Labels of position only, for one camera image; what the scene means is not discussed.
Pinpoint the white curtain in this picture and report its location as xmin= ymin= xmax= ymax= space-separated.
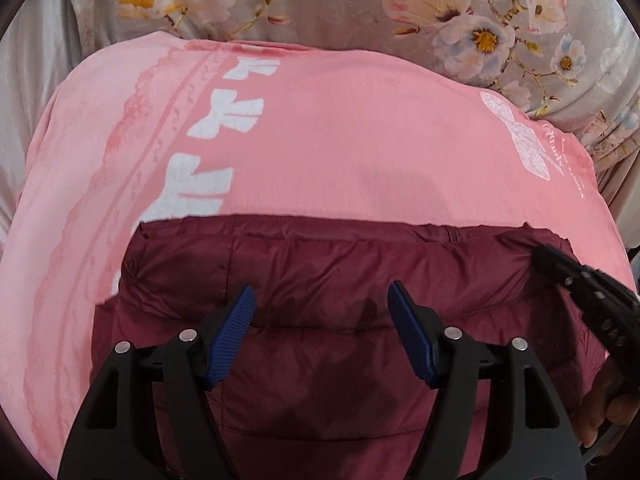
xmin=0 ymin=0 xmax=83 ymax=221

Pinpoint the pink printed blanket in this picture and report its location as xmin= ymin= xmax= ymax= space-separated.
xmin=0 ymin=30 xmax=632 ymax=480

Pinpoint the person's right hand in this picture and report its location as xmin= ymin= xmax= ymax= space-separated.
xmin=575 ymin=360 xmax=640 ymax=448

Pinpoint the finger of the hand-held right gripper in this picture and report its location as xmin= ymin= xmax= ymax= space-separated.
xmin=530 ymin=242 xmax=640 ymax=361

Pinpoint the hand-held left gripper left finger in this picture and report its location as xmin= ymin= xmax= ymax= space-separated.
xmin=57 ymin=285 xmax=258 ymax=480

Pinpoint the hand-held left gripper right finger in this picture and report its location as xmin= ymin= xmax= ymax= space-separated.
xmin=387 ymin=280 xmax=586 ymax=480

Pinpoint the grey floral bed sheet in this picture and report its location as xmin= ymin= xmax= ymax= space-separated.
xmin=65 ymin=0 xmax=640 ymax=181

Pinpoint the beige curtain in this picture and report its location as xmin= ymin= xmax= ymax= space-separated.
xmin=597 ymin=155 xmax=640 ymax=253

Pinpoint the maroon puffer jacket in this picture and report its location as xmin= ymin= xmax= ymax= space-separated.
xmin=91 ymin=212 xmax=613 ymax=480

